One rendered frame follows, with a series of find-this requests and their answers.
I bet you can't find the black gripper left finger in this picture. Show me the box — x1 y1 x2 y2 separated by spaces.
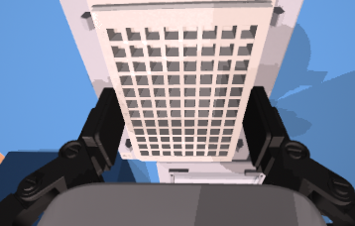
0 87 125 226

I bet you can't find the dark blue open-top bin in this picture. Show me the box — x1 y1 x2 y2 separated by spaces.
0 152 136 201

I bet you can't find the grey flat plate with small pegs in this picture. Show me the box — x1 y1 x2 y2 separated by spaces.
59 0 303 160

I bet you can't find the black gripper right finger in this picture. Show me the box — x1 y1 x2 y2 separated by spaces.
242 86 355 226

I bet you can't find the white multiwell plate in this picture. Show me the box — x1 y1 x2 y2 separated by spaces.
87 0 276 162

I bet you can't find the blue bench mat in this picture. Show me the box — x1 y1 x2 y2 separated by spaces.
0 0 355 188

